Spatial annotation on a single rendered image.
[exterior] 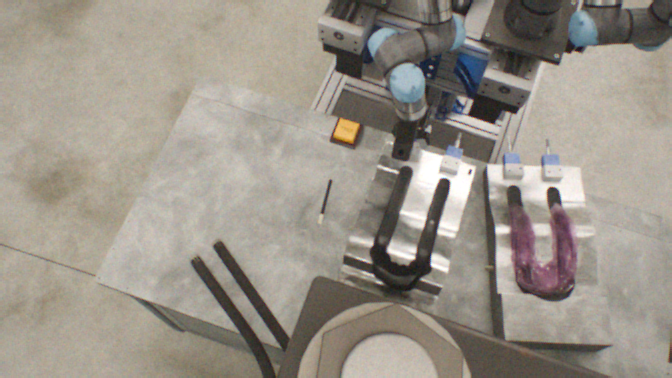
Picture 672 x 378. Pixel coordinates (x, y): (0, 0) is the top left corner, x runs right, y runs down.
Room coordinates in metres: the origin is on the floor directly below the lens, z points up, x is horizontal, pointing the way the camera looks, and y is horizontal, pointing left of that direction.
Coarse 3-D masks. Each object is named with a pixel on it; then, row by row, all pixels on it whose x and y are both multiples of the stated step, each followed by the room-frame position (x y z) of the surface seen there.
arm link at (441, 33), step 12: (420, 0) 0.93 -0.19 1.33; (432, 0) 0.92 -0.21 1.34; (444, 0) 0.92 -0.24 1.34; (420, 12) 0.92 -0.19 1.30; (432, 12) 0.91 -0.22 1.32; (444, 12) 0.91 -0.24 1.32; (432, 24) 0.89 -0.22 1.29; (444, 24) 0.89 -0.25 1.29; (456, 24) 0.91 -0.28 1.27; (432, 36) 0.88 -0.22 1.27; (444, 36) 0.88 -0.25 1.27; (456, 36) 0.88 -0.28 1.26; (432, 48) 0.86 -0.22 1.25; (444, 48) 0.86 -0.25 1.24
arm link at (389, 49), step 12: (372, 36) 0.88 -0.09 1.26; (384, 36) 0.87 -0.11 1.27; (396, 36) 0.88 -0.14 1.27; (408, 36) 0.87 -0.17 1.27; (420, 36) 0.87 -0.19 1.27; (372, 48) 0.86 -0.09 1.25; (384, 48) 0.84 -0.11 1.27; (396, 48) 0.84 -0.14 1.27; (408, 48) 0.85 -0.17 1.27; (420, 48) 0.85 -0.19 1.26; (384, 60) 0.82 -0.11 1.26; (396, 60) 0.81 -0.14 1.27; (408, 60) 0.81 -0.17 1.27; (420, 60) 0.84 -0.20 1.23; (384, 72) 0.80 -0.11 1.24
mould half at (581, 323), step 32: (544, 192) 0.67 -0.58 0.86; (576, 192) 0.67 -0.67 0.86; (544, 224) 0.56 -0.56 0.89; (576, 224) 0.56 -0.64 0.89; (544, 256) 0.47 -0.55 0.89; (512, 288) 0.39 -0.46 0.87; (576, 288) 0.39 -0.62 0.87; (512, 320) 0.30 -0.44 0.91; (544, 320) 0.30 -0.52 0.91; (576, 320) 0.30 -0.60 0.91; (608, 320) 0.30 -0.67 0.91
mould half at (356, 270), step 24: (384, 168) 0.72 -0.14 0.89; (432, 168) 0.72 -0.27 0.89; (384, 192) 0.65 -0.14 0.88; (408, 192) 0.65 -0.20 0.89; (432, 192) 0.65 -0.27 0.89; (456, 192) 0.65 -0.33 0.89; (360, 216) 0.57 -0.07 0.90; (408, 216) 0.58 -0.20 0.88; (456, 216) 0.58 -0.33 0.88; (360, 240) 0.49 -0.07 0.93; (408, 240) 0.50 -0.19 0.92; (360, 264) 0.44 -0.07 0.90; (408, 264) 0.43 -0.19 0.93; (432, 264) 0.43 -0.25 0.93; (360, 288) 0.39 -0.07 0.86; (384, 288) 0.39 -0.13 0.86; (432, 288) 0.38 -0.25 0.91; (432, 312) 0.33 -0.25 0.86
